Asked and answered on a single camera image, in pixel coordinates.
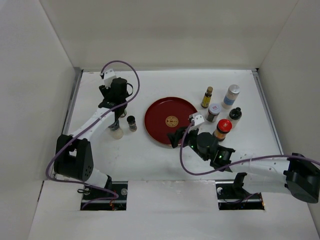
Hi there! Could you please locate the small yellow label bottle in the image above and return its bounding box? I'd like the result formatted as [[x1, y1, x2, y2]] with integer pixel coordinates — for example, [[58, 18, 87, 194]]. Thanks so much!
[[200, 86, 214, 108]]

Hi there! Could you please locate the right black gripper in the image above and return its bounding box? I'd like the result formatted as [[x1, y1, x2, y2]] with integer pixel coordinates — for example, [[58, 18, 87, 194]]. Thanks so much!
[[167, 123, 209, 161]]

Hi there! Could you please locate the red lid sauce jar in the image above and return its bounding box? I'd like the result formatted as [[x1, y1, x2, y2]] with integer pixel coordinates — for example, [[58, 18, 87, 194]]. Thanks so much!
[[213, 118, 233, 141]]

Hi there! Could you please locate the red round tray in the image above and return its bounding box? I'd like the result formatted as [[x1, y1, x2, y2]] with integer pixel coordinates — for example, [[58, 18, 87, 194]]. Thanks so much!
[[144, 96, 197, 146]]

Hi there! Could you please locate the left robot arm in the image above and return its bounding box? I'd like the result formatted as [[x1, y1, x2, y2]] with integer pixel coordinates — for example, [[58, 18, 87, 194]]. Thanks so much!
[[53, 77, 132, 200]]

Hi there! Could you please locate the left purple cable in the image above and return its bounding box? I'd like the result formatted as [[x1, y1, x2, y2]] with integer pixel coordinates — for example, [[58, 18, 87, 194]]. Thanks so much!
[[46, 59, 140, 210]]

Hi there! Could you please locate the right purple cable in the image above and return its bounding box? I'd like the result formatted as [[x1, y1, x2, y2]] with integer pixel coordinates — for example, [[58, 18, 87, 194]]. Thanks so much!
[[179, 119, 320, 177]]

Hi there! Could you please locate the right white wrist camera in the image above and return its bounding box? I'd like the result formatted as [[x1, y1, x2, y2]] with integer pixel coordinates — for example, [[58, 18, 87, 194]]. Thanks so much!
[[188, 112, 205, 132]]

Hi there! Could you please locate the tall blue label shaker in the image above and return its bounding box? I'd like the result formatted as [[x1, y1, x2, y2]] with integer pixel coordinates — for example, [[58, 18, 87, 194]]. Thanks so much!
[[221, 84, 240, 109]]

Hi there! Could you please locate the green label sauce bottle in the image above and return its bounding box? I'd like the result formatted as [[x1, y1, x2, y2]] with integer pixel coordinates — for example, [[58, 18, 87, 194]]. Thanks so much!
[[113, 105, 127, 124]]

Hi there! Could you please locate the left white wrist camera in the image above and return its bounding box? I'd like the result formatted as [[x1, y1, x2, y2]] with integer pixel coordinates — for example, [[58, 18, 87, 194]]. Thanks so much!
[[100, 68, 117, 88]]

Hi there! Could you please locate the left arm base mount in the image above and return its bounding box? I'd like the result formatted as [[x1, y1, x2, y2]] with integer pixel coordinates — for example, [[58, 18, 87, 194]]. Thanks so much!
[[77, 181, 128, 211]]

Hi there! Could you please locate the purple cable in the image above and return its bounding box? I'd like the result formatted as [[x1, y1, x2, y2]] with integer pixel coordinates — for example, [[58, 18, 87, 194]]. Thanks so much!
[[179, 119, 320, 177], [46, 59, 140, 210]]

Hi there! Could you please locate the salt grinder clear lid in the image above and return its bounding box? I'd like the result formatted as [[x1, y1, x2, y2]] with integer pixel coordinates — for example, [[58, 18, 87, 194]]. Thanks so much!
[[108, 120, 124, 140]]

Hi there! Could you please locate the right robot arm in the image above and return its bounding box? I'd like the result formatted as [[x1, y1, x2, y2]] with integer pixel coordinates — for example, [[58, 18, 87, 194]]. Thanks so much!
[[167, 127, 320, 204]]

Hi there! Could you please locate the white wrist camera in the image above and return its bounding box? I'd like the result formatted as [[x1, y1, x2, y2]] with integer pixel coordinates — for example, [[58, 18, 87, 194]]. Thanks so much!
[[100, 68, 117, 88], [188, 112, 205, 132]]

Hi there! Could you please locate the white lid spice jar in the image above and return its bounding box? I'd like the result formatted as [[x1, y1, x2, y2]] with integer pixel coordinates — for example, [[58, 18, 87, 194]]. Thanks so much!
[[205, 103, 222, 123]]

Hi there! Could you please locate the small black cap spice jar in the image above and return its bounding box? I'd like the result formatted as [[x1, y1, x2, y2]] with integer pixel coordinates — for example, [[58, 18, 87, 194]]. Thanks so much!
[[126, 115, 137, 132]]

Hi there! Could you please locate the black cap round bottle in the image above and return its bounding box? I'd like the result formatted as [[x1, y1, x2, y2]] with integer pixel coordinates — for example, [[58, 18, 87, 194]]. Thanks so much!
[[227, 107, 242, 129]]

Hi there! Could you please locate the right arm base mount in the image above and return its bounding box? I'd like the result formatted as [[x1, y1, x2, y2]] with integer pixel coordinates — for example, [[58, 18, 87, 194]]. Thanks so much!
[[215, 180, 265, 211]]

